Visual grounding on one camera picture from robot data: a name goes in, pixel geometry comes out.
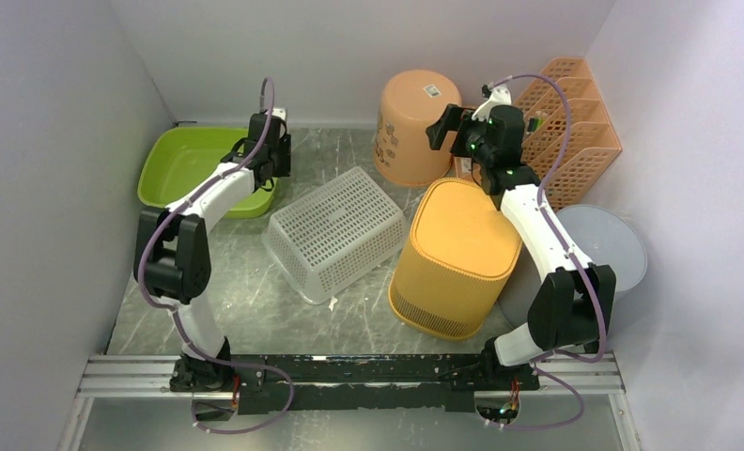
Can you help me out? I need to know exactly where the yellow slotted waste basket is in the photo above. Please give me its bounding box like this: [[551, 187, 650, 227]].
[[388, 178, 522, 340]]

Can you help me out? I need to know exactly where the peach plastic desk organizer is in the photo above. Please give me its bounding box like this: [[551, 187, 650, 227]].
[[514, 57, 622, 211]]

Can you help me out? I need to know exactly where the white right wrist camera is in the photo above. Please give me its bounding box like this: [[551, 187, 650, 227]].
[[472, 84, 512, 122]]

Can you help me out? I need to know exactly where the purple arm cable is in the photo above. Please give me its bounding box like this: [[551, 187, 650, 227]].
[[136, 77, 296, 437], [484, 73, 610, 432]]

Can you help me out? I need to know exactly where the white perforated basket tray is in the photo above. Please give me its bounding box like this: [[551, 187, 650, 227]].
[[262, 166, 410, 304]]

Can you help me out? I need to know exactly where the aluminium rail frame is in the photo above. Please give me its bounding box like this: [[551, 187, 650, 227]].
[[59, 353, 641, 450]]

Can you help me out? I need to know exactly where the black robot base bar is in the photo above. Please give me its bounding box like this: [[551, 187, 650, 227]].
[[168, 353, 540, 414]]

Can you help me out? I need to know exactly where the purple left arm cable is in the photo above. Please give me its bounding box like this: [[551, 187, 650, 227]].
[[136, 77, 296, 437]]

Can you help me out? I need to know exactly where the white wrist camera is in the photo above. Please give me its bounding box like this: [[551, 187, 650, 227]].
[[271, 107, 287, 122], [472, 84, 512, 122]]

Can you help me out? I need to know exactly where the green plastic basin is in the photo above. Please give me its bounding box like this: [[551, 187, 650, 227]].
[[137, 127, 247, 208]]

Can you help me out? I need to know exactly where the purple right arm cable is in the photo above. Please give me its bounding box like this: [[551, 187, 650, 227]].
[[484, 73, 610, 432]]

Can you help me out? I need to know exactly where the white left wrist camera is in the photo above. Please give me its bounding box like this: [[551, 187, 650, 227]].
[[271, 107, 287, 122]]

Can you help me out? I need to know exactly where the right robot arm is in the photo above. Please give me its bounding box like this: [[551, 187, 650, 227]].
[[426, 104, 616, 389]]

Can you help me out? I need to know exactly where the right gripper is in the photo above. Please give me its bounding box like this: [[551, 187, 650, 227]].
[[426, 104, 494, 167]]

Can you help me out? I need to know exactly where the grey plastic bucket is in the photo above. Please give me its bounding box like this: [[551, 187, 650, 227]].
[[498, 204, 647, 328]]

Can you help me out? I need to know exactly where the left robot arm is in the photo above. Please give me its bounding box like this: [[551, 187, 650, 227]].
[[133, 107, 291, 391]]

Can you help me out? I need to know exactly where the peach capybara plastic bucket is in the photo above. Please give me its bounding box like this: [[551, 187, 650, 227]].
[[373, 70, 461, 187]]

